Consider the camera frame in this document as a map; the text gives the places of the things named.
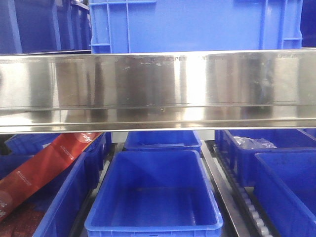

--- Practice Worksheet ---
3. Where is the dark blue crate upper left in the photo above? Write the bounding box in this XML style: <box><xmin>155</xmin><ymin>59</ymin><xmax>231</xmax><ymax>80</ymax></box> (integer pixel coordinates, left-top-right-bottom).
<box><xmin>0</xmin><ymin>0</ymin><xmax>91</xmax><ymax>54</ymax></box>

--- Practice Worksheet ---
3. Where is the red snack package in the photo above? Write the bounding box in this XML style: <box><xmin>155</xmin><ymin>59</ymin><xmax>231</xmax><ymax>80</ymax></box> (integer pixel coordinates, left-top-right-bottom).
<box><xmin>0</xmin><ymin>132</ymin><xmax>101</xmax><ymax>221</ymax></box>

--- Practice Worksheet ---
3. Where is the stainless steel shelf beam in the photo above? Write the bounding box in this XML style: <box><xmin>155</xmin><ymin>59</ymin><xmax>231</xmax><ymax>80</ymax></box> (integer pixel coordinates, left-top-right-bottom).
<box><xmin>0</xmin><ymin>48</ymin><xmax>316</xmax><ymax>134</ymax></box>

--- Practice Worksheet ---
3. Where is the roller track rail right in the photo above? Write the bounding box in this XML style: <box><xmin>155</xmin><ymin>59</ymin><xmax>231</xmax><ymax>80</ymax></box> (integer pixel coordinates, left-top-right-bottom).
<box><xmin>201</xmin><ymin>140</ymin><xmax>279</xmax><ymax>237</ymax></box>

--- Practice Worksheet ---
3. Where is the blue bin rear left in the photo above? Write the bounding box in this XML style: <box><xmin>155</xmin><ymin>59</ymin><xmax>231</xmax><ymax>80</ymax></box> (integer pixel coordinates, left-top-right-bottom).
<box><xmin>5</xmin><ymin>132</ymin><xmax>112</xmax><ymax>170</ymax></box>

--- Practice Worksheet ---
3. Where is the blue bin front right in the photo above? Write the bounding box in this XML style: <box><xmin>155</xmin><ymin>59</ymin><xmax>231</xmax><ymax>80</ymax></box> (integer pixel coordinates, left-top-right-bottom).
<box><xmin>254</xmin><ymin>151</ymin><xmax>316</xmax><ymax>237</ymax></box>

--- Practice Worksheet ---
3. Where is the blue bin rear centre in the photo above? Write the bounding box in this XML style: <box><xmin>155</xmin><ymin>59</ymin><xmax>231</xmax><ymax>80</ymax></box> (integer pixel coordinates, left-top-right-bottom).
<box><xmin>124</xmin><ymin>130</ymin><xmax>201</xmax><ymax>152</ymax></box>

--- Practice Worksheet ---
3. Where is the clear plastic bag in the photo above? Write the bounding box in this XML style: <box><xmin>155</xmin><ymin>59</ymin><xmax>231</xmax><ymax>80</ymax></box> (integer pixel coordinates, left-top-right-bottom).
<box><xmin>234</xmin><ymin>136</ymin><xmax>277</xmax><ymax>149</ymax></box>

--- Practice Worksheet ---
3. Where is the blue bin front centre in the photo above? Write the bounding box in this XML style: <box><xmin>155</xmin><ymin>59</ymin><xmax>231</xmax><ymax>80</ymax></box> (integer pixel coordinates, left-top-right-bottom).
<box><xmin>84</xmin><ymin>150</ymin><xmax>223</xmax><ymax>237</ymax></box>

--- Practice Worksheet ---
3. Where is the blue bin rear right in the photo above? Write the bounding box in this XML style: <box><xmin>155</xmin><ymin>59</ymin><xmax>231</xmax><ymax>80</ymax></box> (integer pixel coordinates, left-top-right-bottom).
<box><xmin>215</xmin><ymin>129</ymin><xmax>316</xmax><ymax>187</ymax></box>

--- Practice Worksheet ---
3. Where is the large blue crate upper centre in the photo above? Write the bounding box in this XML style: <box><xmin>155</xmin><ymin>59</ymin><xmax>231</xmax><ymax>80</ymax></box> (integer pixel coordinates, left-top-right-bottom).
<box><xmin>88</xmin><ymin>0</ymin><xmax>303</xmax><ymax>53</ymax></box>

